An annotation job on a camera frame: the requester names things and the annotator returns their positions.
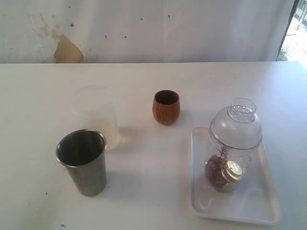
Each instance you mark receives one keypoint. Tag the clear dome strainer lid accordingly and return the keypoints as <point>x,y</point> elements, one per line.
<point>237,126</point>

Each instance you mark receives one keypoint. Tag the white backdrop sheet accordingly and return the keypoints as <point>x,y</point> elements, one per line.
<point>134,31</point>

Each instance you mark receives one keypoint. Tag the white rectangular tray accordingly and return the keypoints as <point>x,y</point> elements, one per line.
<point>254,201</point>

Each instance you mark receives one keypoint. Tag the brown wooden cup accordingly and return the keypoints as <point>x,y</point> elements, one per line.
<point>166,107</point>

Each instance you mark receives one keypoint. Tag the clear plastic container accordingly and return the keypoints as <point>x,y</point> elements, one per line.
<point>93,105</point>

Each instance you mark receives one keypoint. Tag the clear plastic shaker cup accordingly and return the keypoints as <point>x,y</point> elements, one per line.
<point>243,157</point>

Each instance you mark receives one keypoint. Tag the stainless steel cup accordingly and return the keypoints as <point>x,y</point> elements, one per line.
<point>82,153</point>

